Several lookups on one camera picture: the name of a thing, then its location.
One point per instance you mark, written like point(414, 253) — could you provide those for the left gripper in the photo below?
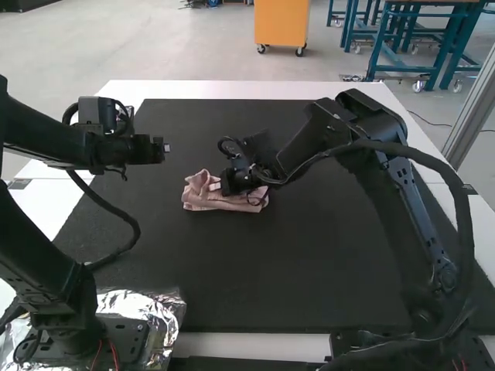
point(145, 150)

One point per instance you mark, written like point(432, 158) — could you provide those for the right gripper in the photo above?
point(239, 181)

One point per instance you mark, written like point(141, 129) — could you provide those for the pale towel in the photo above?
point(205, 203)

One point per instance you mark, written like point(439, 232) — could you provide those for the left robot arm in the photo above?
point(35, 127)

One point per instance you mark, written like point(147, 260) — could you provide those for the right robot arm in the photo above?
point(371, 123)

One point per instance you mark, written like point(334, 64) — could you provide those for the black mat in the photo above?
point(270, 263)

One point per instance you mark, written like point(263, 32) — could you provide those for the silver foil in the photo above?
point(154, 309)

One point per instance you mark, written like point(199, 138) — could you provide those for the yellow wheeled cart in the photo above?
point(280, 19)

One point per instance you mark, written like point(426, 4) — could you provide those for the dark base panel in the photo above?
point(247, 364)
point(386, 355)

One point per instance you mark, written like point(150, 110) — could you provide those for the blue workbench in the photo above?
point(444, 42)
point(350, 11)

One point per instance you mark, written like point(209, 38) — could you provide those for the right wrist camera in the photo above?
point(240, 159)

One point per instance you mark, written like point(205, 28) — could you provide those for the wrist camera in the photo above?
point(240, 159)
point(94, 112)

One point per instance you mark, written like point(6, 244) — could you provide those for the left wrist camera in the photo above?
point(94, 112)

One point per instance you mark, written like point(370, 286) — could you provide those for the aluminium frame post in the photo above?
point(470, 108)

